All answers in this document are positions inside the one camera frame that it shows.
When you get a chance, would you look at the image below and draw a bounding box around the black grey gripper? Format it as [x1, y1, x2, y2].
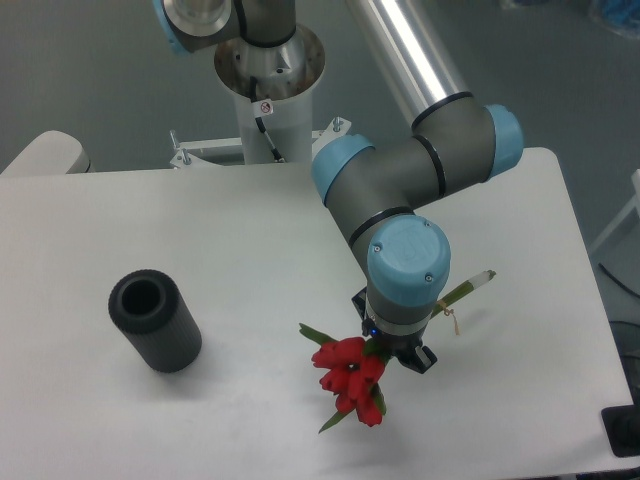
[351, 288, 436, 373]

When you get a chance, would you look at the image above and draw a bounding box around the red tulip flower bouquet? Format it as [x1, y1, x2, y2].
[298, 269, 497, 434]

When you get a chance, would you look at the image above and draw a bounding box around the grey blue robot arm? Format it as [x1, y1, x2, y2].
[154, 1, 524, 373]

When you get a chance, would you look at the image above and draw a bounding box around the black ribbed cylindrical vase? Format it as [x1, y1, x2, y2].
[108, 269, 202, 373]

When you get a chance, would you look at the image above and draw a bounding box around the black device at table edge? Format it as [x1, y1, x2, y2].
[601, 405, 639, 458]

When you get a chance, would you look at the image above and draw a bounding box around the white chair armrest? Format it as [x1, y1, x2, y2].
[1, 130, 95, 178]

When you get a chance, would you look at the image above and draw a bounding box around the blue plastic bag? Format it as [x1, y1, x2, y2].
[589, 0, 639, 39]

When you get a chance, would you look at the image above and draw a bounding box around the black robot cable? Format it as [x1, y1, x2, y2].
[248, 75, 287, 164]

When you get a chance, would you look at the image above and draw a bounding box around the black cable on floor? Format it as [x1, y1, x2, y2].
[598, 262, 640, 297]

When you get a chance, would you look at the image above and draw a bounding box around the white furniture frame right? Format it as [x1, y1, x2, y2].
[587, 170, 639, 257]

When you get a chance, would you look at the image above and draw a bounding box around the white metal base bracket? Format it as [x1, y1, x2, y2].
[169, 116, 352, 169]

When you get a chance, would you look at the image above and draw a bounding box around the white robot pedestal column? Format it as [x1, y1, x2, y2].
[214, 24, 325, 163]

